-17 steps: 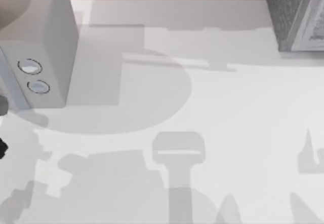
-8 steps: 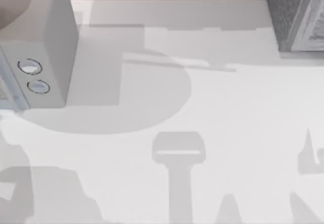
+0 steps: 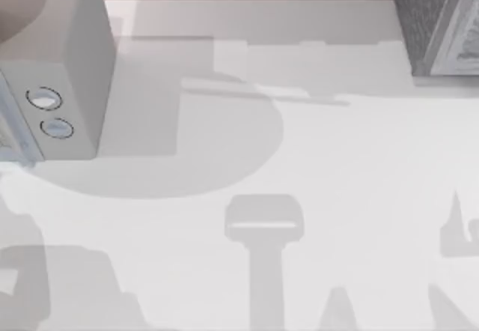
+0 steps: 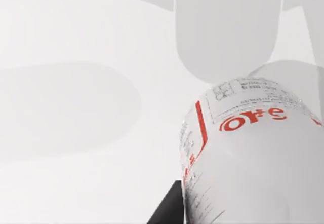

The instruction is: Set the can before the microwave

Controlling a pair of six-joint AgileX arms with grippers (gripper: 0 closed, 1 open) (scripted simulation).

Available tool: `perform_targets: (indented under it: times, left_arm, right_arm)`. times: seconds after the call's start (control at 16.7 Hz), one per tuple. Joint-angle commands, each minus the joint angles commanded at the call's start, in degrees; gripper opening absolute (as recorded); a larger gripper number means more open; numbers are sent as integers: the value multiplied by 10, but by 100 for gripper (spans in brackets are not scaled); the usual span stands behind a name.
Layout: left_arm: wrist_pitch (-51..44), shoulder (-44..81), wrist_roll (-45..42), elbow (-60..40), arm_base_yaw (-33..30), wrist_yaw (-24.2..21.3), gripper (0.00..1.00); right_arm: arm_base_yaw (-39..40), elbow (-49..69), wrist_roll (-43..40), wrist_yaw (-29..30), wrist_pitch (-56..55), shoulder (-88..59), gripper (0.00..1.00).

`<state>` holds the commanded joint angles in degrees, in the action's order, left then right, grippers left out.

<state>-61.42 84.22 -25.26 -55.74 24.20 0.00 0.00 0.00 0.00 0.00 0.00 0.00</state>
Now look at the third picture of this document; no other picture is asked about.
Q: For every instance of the small microwave knob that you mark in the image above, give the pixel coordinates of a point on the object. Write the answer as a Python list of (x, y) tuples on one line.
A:
[(57, 128)]

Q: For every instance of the pale microwave oven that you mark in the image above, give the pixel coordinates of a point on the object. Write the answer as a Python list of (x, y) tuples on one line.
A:
[(75, 46)]

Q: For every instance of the large microwave knob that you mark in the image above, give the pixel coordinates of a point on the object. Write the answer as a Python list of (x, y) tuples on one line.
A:
[(44, 99)]

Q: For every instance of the microwave door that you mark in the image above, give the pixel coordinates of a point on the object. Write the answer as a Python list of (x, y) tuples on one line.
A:
[(13, 136)]

